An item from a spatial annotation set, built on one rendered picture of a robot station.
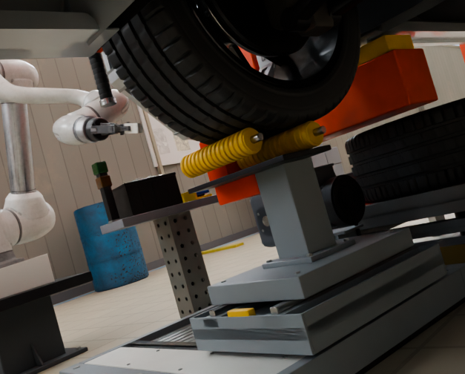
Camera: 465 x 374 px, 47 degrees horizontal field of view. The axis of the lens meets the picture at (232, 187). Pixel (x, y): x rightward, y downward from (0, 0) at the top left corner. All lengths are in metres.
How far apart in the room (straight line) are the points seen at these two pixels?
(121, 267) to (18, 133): 2.61
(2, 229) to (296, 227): 1.39
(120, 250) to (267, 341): 3.77
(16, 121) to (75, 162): 3.16
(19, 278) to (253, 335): 1.27
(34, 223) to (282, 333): 1.54
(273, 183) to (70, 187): 4.28
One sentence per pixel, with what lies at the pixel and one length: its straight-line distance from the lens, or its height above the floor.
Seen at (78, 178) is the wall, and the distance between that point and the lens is 5.46.
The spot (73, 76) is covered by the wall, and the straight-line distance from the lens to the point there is 5.84.
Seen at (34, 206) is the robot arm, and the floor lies 0.62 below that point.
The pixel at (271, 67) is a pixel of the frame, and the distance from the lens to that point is 1.56.
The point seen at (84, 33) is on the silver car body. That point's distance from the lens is 0.99.
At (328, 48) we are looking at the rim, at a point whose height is 0.70.
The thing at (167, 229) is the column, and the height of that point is 0.37.
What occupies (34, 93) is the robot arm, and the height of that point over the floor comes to 0.98.
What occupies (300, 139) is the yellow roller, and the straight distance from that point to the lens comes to 1.18.
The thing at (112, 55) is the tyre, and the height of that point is 0.76.
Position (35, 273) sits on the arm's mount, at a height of 0.35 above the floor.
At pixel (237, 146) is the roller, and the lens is 1.15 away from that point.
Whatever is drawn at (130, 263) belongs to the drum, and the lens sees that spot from 4.81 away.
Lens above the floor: 0.38
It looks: 2 degrees up
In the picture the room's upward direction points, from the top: 16 degrees counter-clockwise
